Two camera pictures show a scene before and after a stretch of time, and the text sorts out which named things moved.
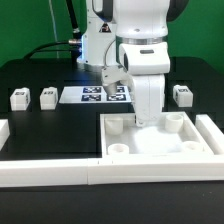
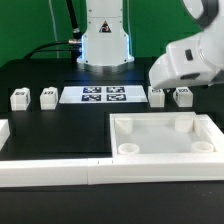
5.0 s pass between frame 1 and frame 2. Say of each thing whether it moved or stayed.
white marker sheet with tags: stayed
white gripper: moved
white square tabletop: moved
